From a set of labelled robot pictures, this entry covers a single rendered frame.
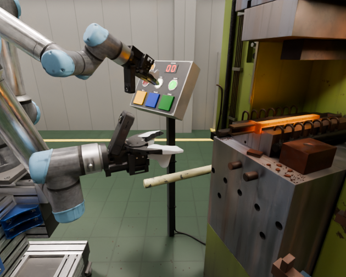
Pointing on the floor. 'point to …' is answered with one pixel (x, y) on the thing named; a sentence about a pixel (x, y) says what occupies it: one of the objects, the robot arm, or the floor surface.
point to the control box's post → (169, 173)
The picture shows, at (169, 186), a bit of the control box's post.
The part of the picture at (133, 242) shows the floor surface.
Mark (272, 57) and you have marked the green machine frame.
